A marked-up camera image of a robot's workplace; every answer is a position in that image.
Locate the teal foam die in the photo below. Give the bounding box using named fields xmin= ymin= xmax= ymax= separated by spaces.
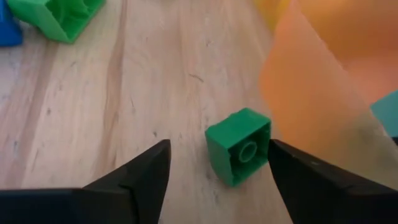
xmin=369 ymin=90 xmax=398 ymax=138

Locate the yellow translucent plastic bin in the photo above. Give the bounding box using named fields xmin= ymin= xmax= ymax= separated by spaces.
xmin=252 ymin=0 xmax=295 ymax=32

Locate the blue toy brick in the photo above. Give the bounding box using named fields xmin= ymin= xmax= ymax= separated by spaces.
xmin=0 ymin=0 xmax=24 ymax=47

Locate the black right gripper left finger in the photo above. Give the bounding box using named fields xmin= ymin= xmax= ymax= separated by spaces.
xmin=82 ymin=139 xmax=172 ymax=224

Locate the small dark green toy brick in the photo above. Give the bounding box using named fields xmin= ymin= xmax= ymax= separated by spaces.
xmin=204 ymin=107 xmax=272 ymax=188

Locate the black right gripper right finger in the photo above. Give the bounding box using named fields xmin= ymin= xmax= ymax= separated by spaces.
xmin=267 ymin=139 xmax=386 ymax=224

